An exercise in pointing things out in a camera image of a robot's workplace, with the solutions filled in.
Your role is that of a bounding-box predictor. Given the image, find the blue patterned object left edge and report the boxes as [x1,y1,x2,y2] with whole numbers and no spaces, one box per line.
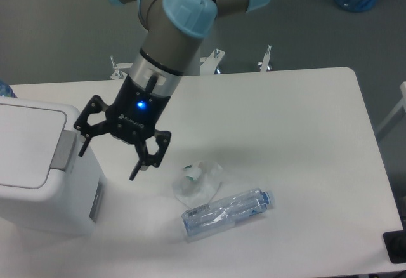
[0,80,16,98]

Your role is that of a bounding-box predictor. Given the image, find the black device at table edge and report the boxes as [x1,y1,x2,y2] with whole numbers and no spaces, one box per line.
[383,230,405,264]

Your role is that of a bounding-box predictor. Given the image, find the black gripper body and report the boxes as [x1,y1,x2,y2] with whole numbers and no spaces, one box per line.
[105,76,170,145]

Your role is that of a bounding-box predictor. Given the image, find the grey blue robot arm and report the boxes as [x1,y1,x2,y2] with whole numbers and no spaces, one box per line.
[74,0,270,179]

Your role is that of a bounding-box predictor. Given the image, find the crushed clear plastic bottle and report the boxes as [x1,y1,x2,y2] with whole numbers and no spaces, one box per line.
[181,188,275,239]

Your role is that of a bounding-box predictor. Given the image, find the white trash can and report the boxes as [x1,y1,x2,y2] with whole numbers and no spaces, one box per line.
[1,97,107,235]

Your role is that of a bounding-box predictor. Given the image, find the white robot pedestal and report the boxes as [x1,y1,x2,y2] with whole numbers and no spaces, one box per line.
[110,44,272,80]

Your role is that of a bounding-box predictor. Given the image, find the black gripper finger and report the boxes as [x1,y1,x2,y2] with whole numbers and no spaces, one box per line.
[129,130,172,180]
[73,94,112,157]

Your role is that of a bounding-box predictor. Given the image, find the crumpled white plastic wrapper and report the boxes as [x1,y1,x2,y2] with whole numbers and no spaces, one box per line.
[172,160,223,209]

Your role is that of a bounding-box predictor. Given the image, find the white frame at right edge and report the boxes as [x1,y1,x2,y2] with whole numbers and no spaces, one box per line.
[376,82,405,142]

